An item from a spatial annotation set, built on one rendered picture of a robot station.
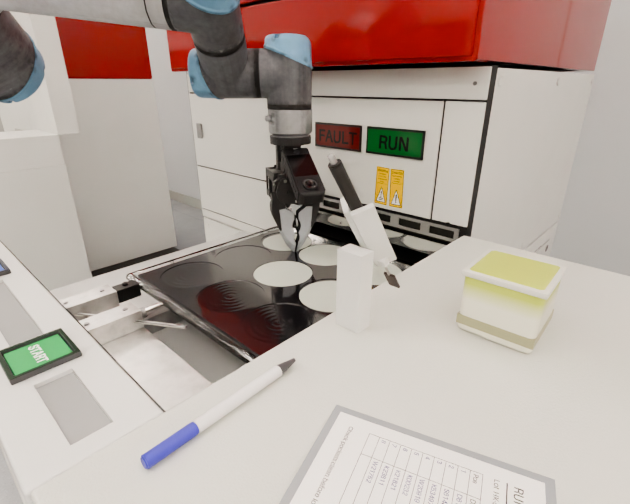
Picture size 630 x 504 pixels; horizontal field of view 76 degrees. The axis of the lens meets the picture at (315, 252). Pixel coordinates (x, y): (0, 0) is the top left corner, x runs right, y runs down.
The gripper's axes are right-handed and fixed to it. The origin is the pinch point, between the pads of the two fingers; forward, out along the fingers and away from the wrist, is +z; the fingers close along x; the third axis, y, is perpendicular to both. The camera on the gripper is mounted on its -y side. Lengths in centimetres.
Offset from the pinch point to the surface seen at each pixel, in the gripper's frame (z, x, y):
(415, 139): -19.6, -19.0, -7.5
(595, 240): 38, -157, 48
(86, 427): -4.4, 29.2, -39.6
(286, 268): 1.3, 3.7, -6.1
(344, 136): -18.9, -12.1, 6.2
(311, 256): 1.3, -2.1, -2.6
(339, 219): -2.3, -11.3, 5.7
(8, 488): 91, 82, 50
